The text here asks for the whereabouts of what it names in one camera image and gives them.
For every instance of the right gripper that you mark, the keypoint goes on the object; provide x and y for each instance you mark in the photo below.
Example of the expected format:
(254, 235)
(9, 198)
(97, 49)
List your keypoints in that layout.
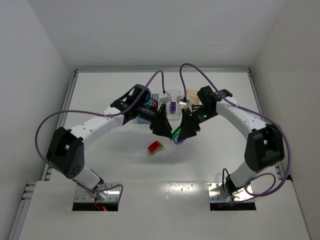
(189, 120)

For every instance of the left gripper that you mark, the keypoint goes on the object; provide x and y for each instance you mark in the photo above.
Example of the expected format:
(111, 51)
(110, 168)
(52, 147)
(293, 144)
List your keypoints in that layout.
(157, 119)

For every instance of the green lego stack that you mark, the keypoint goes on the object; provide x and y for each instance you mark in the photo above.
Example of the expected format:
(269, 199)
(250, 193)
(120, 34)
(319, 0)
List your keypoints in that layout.
(176, 133)

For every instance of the purple lego brick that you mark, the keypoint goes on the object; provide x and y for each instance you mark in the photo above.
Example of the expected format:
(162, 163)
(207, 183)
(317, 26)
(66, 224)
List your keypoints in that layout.
(173, 107)

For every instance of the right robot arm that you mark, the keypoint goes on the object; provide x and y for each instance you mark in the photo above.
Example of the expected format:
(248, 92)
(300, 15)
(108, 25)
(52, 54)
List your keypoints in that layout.
(264, 142)

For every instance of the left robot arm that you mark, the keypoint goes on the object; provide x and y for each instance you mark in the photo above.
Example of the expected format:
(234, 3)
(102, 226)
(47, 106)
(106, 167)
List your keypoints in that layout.
(66, 152)

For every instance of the dark grey container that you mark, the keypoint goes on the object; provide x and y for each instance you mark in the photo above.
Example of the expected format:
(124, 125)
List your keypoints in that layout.
(155, 99)

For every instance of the amber container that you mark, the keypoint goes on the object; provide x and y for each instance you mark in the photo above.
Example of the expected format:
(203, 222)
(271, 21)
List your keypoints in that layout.
(193, 97)

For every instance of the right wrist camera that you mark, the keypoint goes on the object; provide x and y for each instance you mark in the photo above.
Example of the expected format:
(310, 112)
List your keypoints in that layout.
(184, 102)

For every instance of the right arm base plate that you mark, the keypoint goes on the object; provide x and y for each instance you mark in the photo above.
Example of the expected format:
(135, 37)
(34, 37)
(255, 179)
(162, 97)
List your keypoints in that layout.
(218, 196)

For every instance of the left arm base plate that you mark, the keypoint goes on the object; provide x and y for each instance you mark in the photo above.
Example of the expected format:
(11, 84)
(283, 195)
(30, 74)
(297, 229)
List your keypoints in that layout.
(112, 194)

